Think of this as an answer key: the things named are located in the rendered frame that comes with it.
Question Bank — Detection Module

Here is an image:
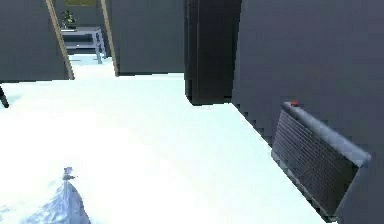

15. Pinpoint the tall black cabinet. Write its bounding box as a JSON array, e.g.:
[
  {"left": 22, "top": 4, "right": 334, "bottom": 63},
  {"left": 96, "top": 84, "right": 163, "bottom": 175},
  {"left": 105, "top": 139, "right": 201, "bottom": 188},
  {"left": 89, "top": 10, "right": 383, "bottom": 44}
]
[{"left": 183, "top": 0, "right": 243, "bottom": 106}]

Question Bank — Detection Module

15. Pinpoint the grey side table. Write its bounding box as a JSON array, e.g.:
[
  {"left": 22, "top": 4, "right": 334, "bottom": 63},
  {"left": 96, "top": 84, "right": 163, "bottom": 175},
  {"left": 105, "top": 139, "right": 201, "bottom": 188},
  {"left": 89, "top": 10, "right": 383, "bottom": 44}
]
[{"left": 61, "top": 26, "right": 108, "bottom": 65}]

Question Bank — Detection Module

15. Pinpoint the green house plant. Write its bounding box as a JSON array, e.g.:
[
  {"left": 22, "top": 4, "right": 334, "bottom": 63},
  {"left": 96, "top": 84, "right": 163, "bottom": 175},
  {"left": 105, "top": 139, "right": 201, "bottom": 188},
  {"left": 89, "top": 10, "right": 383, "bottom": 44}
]
[{"left": 61, "top": 9, "right": 78, "bottom": 30}]

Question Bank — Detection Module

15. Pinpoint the black furniture leg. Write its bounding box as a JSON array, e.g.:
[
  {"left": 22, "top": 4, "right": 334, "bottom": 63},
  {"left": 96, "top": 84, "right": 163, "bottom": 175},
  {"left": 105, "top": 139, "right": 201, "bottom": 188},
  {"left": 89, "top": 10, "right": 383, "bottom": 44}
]
[{"left": 0, "top": 85, "right": 10, "bottom": 109}]

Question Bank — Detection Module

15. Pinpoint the grey wall radiator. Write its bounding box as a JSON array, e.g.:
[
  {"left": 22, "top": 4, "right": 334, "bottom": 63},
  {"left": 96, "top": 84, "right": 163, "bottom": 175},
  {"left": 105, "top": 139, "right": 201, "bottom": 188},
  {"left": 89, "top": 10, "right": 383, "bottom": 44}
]
[{"left": 270, "top": 99, "right": 372, "bottom": 220}]

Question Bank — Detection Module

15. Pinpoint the framed yellow wall picture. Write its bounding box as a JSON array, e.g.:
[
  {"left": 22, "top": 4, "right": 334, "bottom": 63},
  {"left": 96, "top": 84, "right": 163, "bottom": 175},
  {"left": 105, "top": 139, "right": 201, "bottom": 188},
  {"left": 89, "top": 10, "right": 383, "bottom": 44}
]
[{"left": 63, "top": 0, "right": 98, "bottom": 7}]

